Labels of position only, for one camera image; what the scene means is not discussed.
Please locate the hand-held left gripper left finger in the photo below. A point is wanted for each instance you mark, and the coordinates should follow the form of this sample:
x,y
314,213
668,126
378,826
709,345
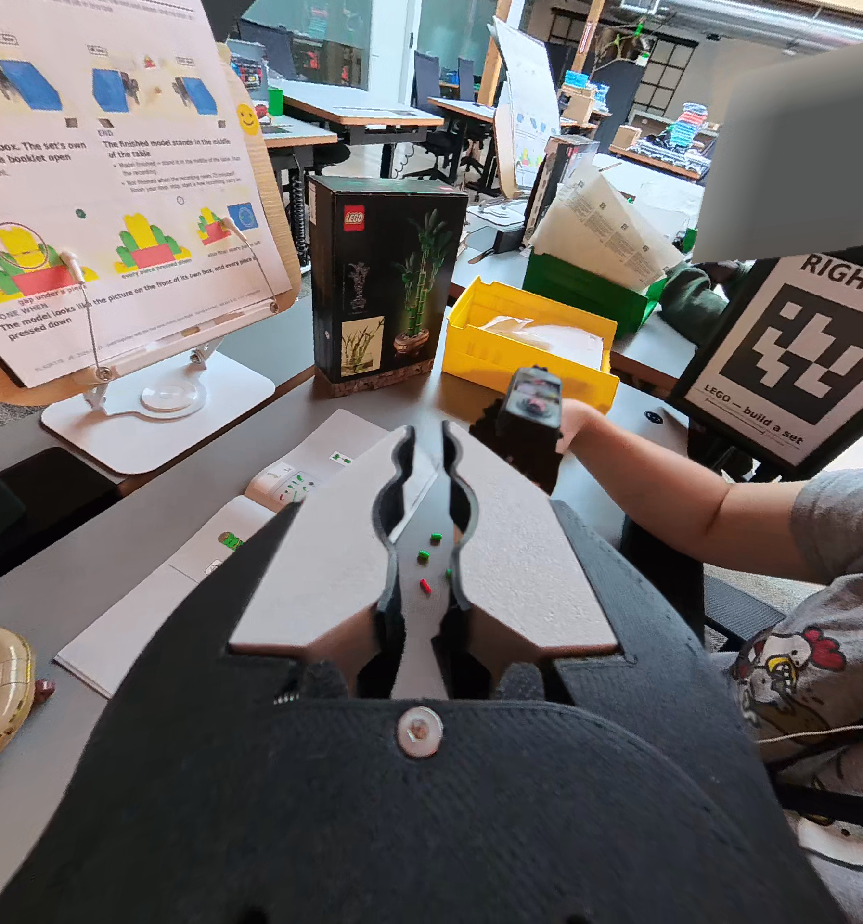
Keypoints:
x,y
316,577

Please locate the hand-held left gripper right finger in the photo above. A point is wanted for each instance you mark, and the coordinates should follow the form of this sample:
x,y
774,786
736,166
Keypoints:
x,y
532,577

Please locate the person's right forearm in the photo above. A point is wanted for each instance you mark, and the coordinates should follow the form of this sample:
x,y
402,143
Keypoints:
x,y
677,491

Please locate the lego instruction booklet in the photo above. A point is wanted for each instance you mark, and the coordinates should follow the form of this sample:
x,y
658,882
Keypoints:
x,y
128,628

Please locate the black lego set box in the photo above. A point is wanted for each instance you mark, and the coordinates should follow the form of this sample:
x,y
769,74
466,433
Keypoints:
x,y
388,289

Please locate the tan round lego pot model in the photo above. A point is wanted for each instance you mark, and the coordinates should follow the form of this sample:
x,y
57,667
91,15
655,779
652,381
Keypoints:
x,y
2,693

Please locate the person's right hand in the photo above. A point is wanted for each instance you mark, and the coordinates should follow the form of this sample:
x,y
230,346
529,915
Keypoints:
x,y
581,422

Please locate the yellow plastic bin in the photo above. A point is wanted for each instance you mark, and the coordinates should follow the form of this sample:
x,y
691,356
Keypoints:
x,y
518,375

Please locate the clear plastic bag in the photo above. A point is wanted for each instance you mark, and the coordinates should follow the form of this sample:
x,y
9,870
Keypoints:
x,y
547,336

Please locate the black perforated chair armrest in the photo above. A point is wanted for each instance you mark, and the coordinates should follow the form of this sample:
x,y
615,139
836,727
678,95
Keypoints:
x,y
662,577

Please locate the wooden document stand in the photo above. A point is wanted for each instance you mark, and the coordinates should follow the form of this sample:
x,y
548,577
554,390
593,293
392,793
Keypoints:
x,y
222,404

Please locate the white printed paper sheets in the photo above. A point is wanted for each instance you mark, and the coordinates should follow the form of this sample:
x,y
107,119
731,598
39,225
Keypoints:
x,y
604,224

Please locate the black flat device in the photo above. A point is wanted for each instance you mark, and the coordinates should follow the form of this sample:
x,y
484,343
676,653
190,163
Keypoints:
x,y
63,498

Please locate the black cardboard box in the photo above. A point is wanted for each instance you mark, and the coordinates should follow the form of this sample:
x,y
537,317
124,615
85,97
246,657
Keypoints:
x,y
557,180

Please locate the black framed marker sign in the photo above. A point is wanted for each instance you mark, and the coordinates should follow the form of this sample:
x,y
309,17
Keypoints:
x,y
792,346

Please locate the person in grey shirt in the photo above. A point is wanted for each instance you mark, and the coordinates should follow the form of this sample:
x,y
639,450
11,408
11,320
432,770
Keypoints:
x,y
835,650

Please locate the white flip chart easel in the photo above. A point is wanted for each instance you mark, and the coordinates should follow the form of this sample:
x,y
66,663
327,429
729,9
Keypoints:
x,y
529,94

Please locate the black office chair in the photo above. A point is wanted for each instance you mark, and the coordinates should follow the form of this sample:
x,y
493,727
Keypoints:
x,y
431,101

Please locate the wooden edged office desk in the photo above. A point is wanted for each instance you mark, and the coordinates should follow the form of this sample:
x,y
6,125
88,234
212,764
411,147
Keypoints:
x,y
359,108

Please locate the green cup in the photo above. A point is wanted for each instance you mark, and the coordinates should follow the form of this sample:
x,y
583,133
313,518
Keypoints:
x,y
276,102

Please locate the yellow smiley sticker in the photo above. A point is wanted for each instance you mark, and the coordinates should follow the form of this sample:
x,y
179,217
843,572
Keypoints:
x,y
247,119

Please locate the task instruction sheet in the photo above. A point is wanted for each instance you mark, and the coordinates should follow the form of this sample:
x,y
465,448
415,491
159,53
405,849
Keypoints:
x,y
113,180

